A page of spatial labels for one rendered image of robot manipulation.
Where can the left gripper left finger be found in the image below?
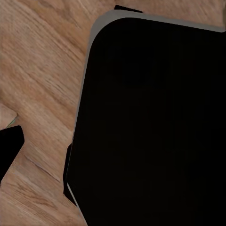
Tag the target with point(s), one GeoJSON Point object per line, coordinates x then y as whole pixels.
{"type": "Point", "coordinates": [11, 141]}

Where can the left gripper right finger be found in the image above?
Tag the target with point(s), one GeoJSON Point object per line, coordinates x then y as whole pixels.
{"type": "Point", "coordinates": [218, 139]}

